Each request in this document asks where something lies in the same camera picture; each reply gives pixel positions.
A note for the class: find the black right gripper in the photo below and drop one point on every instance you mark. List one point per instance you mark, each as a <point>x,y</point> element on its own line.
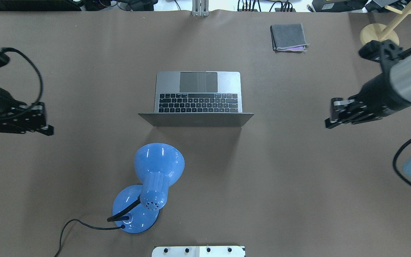
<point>382,93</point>

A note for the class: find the grey laptop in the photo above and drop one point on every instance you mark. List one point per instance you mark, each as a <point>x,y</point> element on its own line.
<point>198,99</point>

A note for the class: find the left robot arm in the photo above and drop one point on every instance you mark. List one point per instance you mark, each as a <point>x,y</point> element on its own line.
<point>18,118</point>

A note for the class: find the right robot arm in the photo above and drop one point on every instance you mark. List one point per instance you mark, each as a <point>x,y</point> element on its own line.
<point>400,80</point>

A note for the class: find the folded grey cloth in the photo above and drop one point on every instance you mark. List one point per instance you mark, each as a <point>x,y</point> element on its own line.
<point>288,37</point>

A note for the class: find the wooden cup stand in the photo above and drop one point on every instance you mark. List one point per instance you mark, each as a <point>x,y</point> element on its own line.
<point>380,32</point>

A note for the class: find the blue desk lamp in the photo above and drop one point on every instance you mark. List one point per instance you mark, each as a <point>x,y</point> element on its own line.
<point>137,207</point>

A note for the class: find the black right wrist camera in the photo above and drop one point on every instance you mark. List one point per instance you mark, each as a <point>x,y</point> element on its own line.
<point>387,53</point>

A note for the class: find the aluminium frame post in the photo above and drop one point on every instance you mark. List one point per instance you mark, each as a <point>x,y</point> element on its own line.
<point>200,8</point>

